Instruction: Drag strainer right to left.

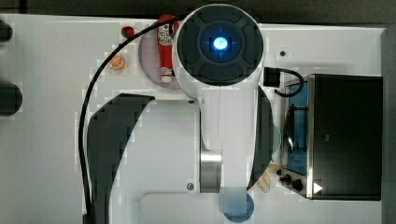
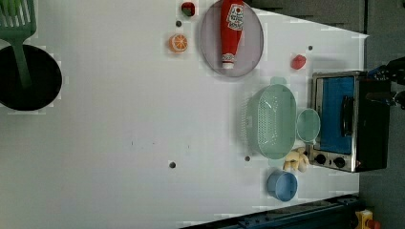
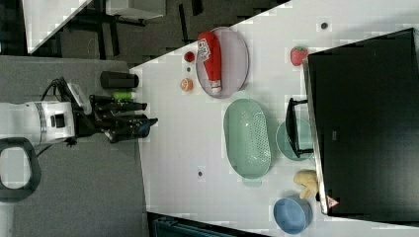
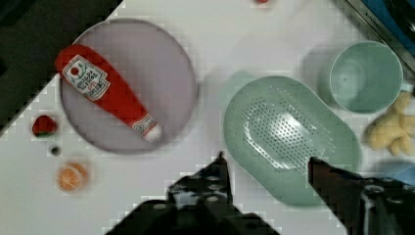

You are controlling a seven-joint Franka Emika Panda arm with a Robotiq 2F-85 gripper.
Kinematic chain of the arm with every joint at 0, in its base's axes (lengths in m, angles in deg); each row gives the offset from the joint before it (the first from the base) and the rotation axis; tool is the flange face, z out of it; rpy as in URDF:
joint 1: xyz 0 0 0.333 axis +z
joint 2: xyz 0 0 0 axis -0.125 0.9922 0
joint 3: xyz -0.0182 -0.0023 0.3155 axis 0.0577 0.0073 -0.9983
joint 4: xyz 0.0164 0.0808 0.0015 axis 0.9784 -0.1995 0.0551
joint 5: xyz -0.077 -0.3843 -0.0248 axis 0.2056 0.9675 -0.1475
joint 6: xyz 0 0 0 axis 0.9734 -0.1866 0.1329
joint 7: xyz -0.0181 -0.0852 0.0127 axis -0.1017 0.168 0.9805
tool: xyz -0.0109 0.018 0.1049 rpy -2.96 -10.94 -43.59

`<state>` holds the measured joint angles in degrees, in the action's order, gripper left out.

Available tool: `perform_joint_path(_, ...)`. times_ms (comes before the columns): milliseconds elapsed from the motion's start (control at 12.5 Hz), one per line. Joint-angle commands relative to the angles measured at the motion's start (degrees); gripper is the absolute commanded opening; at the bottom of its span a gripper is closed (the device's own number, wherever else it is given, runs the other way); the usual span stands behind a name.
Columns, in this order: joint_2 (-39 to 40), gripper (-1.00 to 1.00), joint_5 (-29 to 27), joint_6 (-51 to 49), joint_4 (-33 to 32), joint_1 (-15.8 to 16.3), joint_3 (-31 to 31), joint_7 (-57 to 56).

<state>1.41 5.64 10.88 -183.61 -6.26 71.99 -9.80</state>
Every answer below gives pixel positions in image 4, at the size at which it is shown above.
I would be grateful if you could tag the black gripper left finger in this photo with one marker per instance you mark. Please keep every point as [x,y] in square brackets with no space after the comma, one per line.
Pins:
[197,204]

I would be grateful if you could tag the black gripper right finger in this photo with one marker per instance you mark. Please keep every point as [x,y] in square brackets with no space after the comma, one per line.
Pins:
[364,205]

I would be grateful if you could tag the mint green plastic strainer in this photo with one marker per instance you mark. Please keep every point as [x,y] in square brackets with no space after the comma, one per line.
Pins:
[273,125]

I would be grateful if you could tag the blue bowl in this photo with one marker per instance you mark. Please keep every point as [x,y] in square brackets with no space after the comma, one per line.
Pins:
[403,171]

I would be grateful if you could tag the yellow ginger root toy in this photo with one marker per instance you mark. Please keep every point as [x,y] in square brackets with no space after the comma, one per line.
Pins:
[394,129]

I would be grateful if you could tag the orange half toy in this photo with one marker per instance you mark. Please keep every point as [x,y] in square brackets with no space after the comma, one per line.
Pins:
[72,177]

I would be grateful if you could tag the grey round plate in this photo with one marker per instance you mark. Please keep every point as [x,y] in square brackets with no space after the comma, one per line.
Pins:
[156,68]

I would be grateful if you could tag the red ketchup bottle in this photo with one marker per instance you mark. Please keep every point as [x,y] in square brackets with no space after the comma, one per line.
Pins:
[92,76]

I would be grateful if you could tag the black toaster oven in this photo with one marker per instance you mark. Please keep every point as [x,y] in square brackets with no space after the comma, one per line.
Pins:
[390,21]

